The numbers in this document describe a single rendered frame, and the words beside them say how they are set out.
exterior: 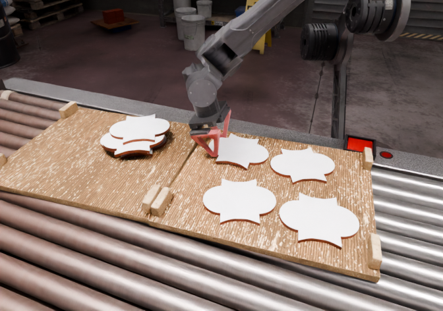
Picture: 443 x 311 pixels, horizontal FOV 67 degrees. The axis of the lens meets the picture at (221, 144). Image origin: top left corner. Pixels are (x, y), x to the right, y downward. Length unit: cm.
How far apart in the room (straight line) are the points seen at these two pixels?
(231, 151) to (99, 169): 30
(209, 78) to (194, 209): 25
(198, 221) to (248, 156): 22
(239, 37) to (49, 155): 53
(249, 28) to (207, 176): 32
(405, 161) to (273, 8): 50
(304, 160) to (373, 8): 65
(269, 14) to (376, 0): 67
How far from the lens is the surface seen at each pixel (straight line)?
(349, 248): 65
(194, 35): 430
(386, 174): 86
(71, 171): 83
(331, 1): 527
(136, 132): 84
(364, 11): 127
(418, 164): 94
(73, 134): 97
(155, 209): 65
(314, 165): 79
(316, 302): 61
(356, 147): 91
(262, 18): 67
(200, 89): 65
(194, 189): 71
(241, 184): 71
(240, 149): 81
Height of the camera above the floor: 141
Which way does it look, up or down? 35 degrees down
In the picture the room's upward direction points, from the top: straight up
